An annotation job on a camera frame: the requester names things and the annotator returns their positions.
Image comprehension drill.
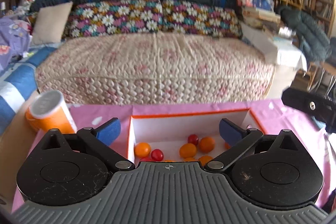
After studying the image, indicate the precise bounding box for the small tangerine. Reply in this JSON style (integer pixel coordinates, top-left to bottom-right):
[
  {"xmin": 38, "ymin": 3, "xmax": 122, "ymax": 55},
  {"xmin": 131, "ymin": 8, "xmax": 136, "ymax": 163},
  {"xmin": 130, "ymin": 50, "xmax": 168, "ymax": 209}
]
[
  {"xmin": 179, "ymin": 143, "xmax": 197, "ymax": 159},
  {"xmin": 198, "ymin": 137, "xmax": 215, "ymax": 153},
  {"xmin": 224, "ymin": 142, "xmax": 231, "ymax": 149},
  {"xmin": 198, "ymin": 155, "xmax": 213, "ymax": 166},
  {"xmin": 183, "ymin": 157, "xmax": 197, "ymax": 162},
  {"xmin": 134, "ymin": 142, "xmax": 151, "ymax": 158}
]

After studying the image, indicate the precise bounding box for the red cherry tomato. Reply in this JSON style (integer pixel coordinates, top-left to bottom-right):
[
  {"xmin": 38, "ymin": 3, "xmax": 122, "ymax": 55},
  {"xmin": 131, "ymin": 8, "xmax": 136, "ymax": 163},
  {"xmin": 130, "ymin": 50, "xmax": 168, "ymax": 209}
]
[
  {"xmin": 187, "ymin": 134, "xmax": 199, "ymax": 146},
  {"xmin": 151, "ymin": 149, "xmax": 164, "ymax": 161}
]

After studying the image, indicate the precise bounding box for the orange cardboard box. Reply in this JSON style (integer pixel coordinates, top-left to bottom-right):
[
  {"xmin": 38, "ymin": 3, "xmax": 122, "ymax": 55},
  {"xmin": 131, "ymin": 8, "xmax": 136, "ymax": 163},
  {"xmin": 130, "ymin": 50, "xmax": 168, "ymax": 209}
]
[{"xmin": 126, "ymin": 108, "xmax": 265, "ymax": 164}]

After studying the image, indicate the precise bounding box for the pink floral tablecloth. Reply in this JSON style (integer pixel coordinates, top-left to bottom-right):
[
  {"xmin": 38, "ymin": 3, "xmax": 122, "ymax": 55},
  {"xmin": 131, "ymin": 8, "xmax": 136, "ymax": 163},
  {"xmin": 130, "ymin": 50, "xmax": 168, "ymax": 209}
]
[{"xmin": 11, "ymin": 99, "xmax": 334, "ymax": 213}]

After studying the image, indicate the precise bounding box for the orange cylindrical canister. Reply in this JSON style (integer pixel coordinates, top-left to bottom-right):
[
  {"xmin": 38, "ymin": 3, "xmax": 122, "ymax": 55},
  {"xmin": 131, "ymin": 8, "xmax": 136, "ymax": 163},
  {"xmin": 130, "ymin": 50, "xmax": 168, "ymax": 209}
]
[{"xmin": 25, "ymin": 90, "xmax": 77, "ymax": 134}]

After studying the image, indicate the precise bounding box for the dark green jacket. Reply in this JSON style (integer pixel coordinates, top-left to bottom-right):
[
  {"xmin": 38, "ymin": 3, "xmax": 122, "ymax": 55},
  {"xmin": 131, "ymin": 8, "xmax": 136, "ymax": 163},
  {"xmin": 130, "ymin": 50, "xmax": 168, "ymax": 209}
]
[{"xmin": 275, "ymin": 5, "xmax": 331, "ymax": 62}]

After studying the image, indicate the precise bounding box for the blue striped blanket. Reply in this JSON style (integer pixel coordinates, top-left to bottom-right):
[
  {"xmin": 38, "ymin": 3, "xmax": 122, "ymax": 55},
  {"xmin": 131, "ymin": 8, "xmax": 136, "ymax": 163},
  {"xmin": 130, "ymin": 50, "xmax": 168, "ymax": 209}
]
[{"xmin": 0, "ymin": 43, "xmax": 60, "ymax": 133}]

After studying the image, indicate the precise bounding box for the stack of books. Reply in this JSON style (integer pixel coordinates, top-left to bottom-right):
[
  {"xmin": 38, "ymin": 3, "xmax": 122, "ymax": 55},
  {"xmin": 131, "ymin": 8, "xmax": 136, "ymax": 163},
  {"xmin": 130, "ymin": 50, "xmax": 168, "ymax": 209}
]
[{"xmin": 237, "ymin": 0, "xmax": 281, "ymax": 29}]

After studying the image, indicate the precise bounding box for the floral crochet cushion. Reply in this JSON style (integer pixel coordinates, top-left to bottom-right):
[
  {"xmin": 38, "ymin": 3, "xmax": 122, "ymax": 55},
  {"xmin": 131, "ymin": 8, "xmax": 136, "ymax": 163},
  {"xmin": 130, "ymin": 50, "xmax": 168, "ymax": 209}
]
[
  {"xmin": 64, "ymin": 0, "xmax": 163, "ymax": 38},
  {"xmin": 162, "ymin": 0, "xmax": 243, "ymax": 39}
]

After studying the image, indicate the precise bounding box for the beige pillow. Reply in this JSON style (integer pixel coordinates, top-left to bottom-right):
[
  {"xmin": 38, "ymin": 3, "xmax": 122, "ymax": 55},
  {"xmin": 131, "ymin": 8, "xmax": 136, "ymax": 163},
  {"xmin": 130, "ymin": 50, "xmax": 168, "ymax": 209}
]
[{"xmin": 32, "ymin": 2, "xmax": 73, "ymax": 45}]

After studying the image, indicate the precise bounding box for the purple floral blanket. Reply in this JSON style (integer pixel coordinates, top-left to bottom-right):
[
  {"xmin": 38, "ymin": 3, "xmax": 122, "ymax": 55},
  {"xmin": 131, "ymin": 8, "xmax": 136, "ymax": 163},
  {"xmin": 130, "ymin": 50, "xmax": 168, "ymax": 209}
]
[{"xmin": 1, "ymin": 16, "xmax": 32, "ymax": 71}]

